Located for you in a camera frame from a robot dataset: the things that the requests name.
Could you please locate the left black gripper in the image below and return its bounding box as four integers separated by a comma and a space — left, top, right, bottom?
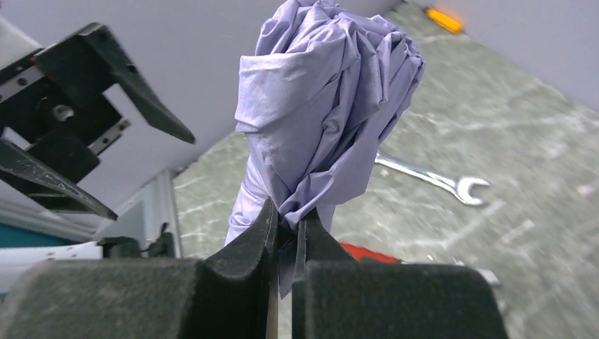
1, 23, 196, 220

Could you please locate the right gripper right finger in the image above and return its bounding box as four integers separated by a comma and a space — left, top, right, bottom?
292, 208, 356, 339

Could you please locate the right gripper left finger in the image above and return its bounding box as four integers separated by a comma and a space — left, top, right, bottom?
203, 199, 278, 338

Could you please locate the lilac umbrella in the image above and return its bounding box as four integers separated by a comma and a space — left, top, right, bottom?
224, 0, 427, 300

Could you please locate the silver open-end wrench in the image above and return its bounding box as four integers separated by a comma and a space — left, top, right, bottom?
374, 149, 490, 206

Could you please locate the red-handled adjustable wrench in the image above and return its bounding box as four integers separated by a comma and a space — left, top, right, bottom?
339, 242, 511, 314

